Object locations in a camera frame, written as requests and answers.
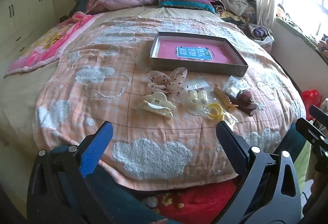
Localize green cloth on windowsill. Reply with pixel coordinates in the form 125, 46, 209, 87
276, 15, 328, 62

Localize yellow hair clip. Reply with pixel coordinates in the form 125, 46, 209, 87
204, 102, 238, 125

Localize fabric bag of clothes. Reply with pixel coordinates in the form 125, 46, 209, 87
250, 23, 275, 45

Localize cream hair claw clip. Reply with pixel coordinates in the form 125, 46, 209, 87
132, 91, 177, 119

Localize red bag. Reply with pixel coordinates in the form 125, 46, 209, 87
301, 89, 323, 117

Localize grey cardboard box pink inside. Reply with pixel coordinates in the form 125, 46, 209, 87
149, 32, 249, 77

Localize pearl hair clips in packet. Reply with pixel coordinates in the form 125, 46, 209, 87
183, 88, 210, 115

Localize pile of clothes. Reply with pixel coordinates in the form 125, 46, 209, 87
193, 0, 257, 25

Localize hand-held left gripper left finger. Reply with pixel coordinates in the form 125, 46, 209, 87
27, 121, 116, 224

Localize earrings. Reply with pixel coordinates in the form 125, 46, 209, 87
223, 76, 251, 98

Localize amber wavy hair clip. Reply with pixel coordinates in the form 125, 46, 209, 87
214, 85, 235, 110

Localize cream wardrobe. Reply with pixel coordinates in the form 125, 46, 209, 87
0, 0, 59, 63

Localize light green cloth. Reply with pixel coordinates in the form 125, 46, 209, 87
293, 141, 317, 182

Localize striped pillow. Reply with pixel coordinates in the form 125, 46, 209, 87
158, 0, 217, 15

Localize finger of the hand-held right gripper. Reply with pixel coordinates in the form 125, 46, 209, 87
309, 105, 328, 126
295, 118, 328, 158

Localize pink plush hair clip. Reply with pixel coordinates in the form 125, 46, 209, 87
238, 90, 255, 103

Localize white wire rack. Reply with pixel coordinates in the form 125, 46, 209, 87
307, 98, 328, 137

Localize clear packet with white card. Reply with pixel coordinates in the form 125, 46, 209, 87
184, 80, 214, 91

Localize pink cartoon blanket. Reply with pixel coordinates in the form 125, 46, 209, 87
5, 12, 103, 78

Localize peach cloud blanket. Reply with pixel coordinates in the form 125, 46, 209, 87
32, 14, 307, 191

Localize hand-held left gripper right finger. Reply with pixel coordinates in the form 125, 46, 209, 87
216, 121, 300, 224

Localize beige bed sheet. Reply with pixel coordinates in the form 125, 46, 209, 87
0, 6, 221, 148

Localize dark red hair clip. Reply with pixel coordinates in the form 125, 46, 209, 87
231, 97, 258, 116

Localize dotted fabric bow scrunchie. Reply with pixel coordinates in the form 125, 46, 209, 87
147, 67, 190, 103

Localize person's dark teal clothing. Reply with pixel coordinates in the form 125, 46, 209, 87
49, 123, 308, 224

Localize red floral cloth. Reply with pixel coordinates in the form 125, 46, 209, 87
138, 177, 244, 224

